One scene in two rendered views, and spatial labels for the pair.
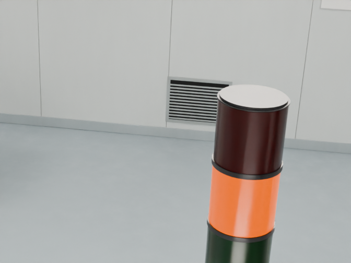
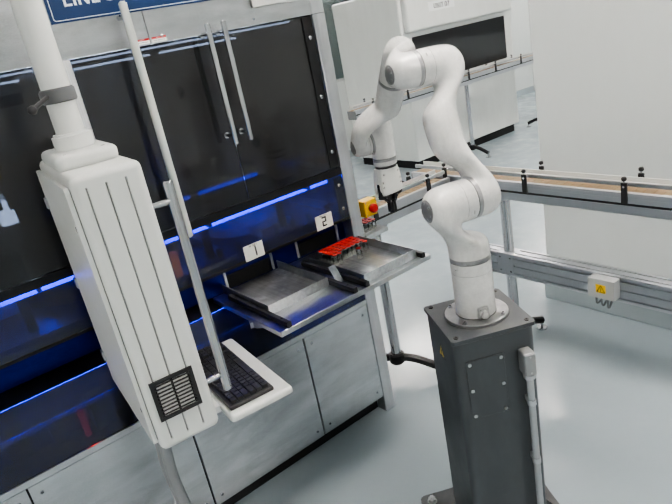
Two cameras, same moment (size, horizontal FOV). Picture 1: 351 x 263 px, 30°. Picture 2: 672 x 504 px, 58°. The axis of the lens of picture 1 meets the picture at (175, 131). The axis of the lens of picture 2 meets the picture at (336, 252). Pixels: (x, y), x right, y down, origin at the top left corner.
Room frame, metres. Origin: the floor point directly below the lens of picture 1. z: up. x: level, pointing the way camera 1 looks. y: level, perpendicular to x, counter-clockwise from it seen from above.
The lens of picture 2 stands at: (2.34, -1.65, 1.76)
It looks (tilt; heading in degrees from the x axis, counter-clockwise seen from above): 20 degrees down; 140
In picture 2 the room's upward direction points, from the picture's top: 11 degrees counter-clockwise
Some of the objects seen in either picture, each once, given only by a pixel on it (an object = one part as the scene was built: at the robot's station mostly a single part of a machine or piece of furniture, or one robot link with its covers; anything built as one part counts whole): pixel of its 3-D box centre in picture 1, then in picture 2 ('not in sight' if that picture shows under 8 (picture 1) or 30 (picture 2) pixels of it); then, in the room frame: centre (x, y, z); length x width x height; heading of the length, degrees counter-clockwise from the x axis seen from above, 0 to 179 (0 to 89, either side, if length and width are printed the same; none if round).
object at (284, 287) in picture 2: not in sight; (273, 285); (0.57, -0.51, 0.90); 0.34 x 0.26 x 0.04; 175
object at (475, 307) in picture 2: not in sight; (473, 286); (1.33, -0.31, 0.95); 0.19 x 0.19 x 0.18
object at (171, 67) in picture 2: not in sight; (169, 137); (0.45, -0.69, 1.51); 0.47 x 0.01 x 0.59; 85
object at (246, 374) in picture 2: not in sight; (225, 371); (0.79, -0.90, 0.82); 0.40 x 0.14 x 0.02; 169
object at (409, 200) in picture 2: not in sight; (393, 199); (0.39, 0.39, 0.92); 0.69 x 0.16 x 0.16; 85
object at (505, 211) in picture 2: not in sight; (510, 267); (0.75, 0.78, 0.46); 0.09 x 0.09 x 0.77; 85
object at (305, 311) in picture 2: not in sight; (322, 278); (0.66, -0.34, 0.87); 0.70 x 0.48 x 0.02; 85
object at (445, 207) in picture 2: not in sight; (455, 223); (1.31, -0.34, 1.16); 0.19 x 0.12 x 0.24; 68
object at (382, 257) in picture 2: not in sight; (361, 257); (0.72, -0.18, 0.90); 0.34 x 0.26 x 0.04; 174
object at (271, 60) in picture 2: not in sight; (280, 106); (0.49, -0.24, 1.51); 0.43 x 0.01 x 0.59; 85
